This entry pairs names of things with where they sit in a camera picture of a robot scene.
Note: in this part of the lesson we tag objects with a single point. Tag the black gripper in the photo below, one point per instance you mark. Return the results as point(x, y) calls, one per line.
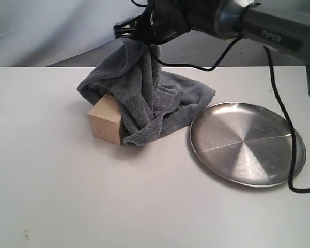
point(161, 22)

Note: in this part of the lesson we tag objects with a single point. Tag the grey fleece towel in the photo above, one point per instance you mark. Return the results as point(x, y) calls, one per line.
point(153, 103)

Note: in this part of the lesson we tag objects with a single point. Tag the wooden cube block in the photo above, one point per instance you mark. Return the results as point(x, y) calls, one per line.
point(105, 119)

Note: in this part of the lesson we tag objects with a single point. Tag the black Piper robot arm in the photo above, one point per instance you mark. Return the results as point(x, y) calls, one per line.
point(284, 31)

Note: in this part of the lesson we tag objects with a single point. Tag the white backdrop sheet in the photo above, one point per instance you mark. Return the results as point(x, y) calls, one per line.
point(74, 34)

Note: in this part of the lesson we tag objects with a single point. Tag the round steel plate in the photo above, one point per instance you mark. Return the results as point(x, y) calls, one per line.
point(243, 143)

